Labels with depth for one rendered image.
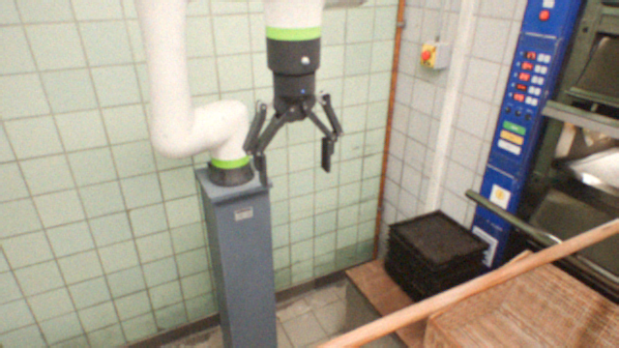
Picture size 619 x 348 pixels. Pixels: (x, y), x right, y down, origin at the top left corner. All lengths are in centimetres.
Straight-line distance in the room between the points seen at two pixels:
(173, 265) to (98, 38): 108
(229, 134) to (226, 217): 27
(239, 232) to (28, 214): 90
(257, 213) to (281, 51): 75
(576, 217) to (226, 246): 119
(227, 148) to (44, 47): 75
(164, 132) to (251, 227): 44
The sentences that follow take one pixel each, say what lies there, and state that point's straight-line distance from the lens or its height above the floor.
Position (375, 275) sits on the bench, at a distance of 185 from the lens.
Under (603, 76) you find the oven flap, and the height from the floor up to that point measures 151.
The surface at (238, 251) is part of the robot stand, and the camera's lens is 137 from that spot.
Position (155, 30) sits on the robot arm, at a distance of 102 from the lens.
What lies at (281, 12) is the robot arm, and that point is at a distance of 64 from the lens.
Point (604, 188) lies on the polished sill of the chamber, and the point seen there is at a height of 118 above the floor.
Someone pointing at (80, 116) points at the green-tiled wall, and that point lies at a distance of 172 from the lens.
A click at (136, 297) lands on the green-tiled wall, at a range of 218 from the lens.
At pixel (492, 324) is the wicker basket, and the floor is 59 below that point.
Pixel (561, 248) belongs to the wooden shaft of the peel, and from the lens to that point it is 115.
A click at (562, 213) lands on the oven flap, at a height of 103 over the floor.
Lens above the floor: 182
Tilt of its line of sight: 29 degrees down
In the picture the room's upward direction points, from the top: straight up
